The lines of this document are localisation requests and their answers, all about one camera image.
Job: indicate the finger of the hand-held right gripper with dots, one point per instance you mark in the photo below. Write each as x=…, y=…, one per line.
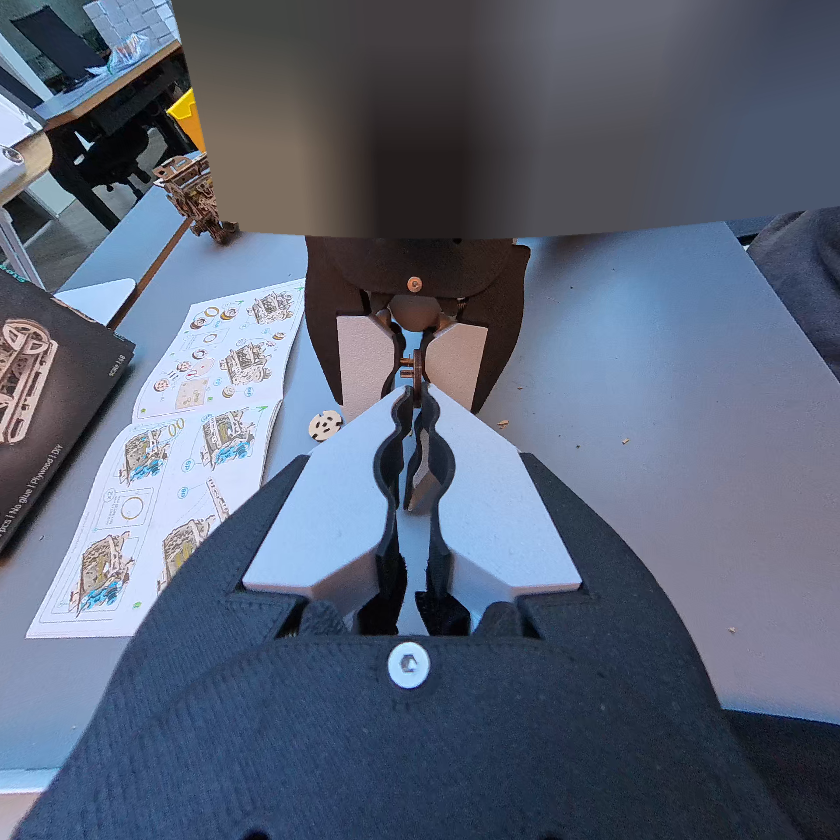
x=459, y=361
x=361, y=361

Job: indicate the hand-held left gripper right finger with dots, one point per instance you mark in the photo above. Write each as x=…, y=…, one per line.
x=505, y=525

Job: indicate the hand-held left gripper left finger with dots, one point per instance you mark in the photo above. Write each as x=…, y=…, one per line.
x=321, y=525

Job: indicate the wooden wheel disc with pegs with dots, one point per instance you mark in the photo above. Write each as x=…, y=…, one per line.
x=415, y=374

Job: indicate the grey desk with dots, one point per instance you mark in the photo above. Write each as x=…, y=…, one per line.
x=656, y=459

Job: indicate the wooden-top background desk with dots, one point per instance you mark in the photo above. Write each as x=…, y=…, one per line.
x=131, y=69

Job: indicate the scattered small wood chips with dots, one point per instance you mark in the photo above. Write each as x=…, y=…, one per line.
x=504, y=424

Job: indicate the loose wooden slotted disc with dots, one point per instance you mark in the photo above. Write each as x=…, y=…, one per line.
x=315, y=426

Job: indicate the assembled wooden mechanical model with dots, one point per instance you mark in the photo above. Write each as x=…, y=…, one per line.
x=197, y=197

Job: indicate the open assembly instruction booklet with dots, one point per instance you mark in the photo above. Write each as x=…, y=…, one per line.
x=105, y=525

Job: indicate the yellow plastic bin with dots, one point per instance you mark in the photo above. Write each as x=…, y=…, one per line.
x=190, y=118

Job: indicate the black model kit box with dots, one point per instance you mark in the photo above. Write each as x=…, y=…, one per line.
x=85, y=407

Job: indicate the white rounded panel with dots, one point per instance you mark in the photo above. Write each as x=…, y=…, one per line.
x=98, y=298

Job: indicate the stack of small white boxes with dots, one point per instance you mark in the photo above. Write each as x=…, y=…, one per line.
x=131, y=16

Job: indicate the person's grey shirt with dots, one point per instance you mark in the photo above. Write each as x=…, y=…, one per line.
x=800, y=295

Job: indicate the black office chair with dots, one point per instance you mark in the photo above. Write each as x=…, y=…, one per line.
x=59, y=46

